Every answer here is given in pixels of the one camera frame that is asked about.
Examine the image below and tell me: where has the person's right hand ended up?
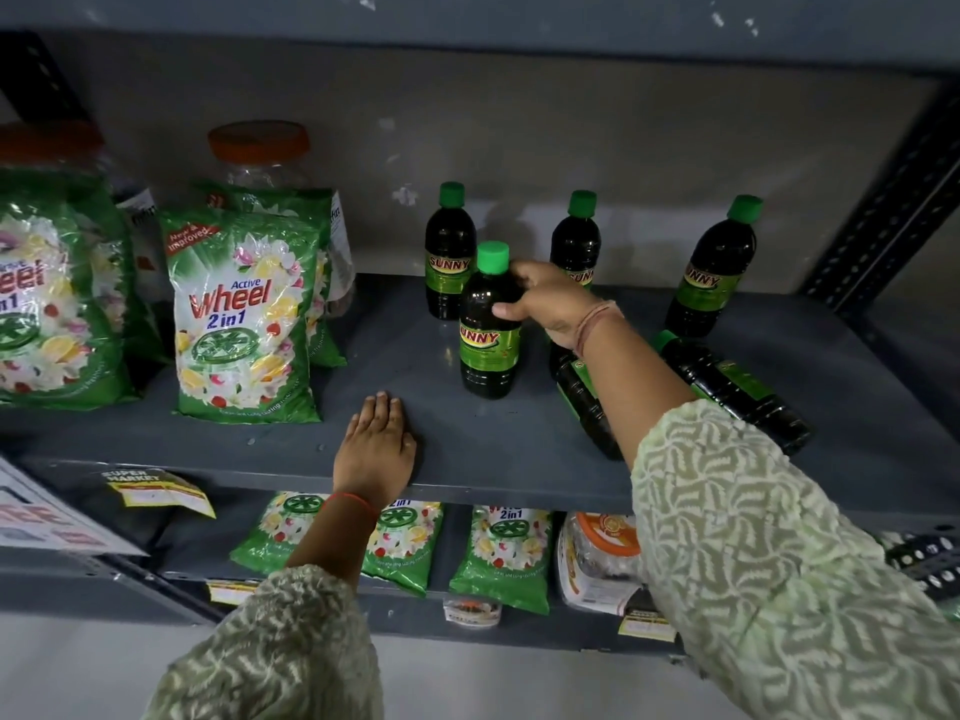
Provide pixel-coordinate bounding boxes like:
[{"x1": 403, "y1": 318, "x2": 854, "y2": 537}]
[{"x1": 491, "y1": 260, "x2": 624, "y2": 354}]

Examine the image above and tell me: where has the person's left hand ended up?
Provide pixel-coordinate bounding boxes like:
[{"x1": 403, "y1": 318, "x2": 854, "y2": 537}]
[{"x1": 332, "y1": 391, "x2": 418, "y2": 511}]

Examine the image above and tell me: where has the dark bottle with green cap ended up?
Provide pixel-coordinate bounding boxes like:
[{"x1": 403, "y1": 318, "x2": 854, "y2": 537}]
[
  {"x1": 549, "y1": 341, "x2": 625, "y2": 463},
  {"x1": 651, "y1": 329, "x2": 813, "y2": 457},
  {"x1": 459, "y1": 241, "x2": 525, "y2": 401},
  {"x1": 424, "y1": 181, "x2": 478, "y2": 322},
  {"x1": 663, "y1": 194, "x2": 765, "y2": 339},
  {"x1": 549, "y1": 190, "x2": 603, "y2": 290}
]

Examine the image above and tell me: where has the person's left forearm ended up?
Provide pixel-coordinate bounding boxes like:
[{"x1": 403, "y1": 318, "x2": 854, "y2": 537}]
[{"x1": 142, "y1": 496, "x2": 385, "y2": 720}]

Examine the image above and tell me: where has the person's right forearm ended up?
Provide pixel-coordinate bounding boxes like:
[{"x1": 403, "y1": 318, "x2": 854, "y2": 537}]
[{"x1": 579, "y1": 307, "x2": 960, "y2": 720}]

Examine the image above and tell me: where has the grey metal shelf rack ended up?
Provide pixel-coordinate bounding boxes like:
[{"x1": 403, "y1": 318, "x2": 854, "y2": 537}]
[{"x1": 0, "y1": 0, "x2": 960, "y2": 661}]

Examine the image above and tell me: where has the red wrist thread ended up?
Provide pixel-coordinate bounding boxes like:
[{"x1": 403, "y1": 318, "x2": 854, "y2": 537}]
[{"x1": 324, "y1": 491, "x2": 381, "y2": 519}]

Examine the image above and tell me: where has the pink wrist thread band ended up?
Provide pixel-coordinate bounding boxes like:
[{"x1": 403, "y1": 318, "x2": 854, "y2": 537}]
[{"x1": 574, "y1": 300, "x2": 626, "y2": 358}]

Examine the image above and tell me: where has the small green detergent packet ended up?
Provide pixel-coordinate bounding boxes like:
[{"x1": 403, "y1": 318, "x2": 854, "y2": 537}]
[
  {"x1": 361, "y1": 499, "x2": 446, "y2": 598},
  {"x1": 448, "y1": 505, "x2": 555, "y2": 616},
  {"x1": 229, "y1": 491, "x2": 332, "y2": 579}
]

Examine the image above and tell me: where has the white shelf price label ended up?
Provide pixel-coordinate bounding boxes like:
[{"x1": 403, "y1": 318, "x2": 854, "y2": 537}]
[{"x1": 442, "y1": 595, "x2": 504, "y2": 630}]

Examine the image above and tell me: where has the yellow shelf price label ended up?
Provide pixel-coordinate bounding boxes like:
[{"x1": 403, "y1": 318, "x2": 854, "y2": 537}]
[
  {"x1": 207, "y1": 580, "x2": 261, "y2": 607},
  {"x1": 618, "y1": 608, "x2": 678, "y2": 644},
  {"x1": 102, "y1": 466, "x2": 217, "y2": 520}
]

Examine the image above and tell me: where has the clear jar with orange lid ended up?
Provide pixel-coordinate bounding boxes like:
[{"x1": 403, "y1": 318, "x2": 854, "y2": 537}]
[
  {"x1": 555, "y1": 511, "x2": 648, "y2": 617},
  {"x1": 207, "y1": 119, "x2": 356, "y2": 317},
  {"x1": 0, "y1": 119, "x2": 165, "y2": 302}
]

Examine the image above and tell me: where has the large green detergent powder packet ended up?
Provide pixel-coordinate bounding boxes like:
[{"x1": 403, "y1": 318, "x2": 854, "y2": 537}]
[{"x1": 0, "y1": 168, "x2": 141, "y2": 412}]

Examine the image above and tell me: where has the white printed paper sign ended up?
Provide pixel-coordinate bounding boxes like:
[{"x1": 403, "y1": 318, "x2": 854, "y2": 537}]
[{"x1": 0, "y1": 455, "x2": 149, "y2": 558}]

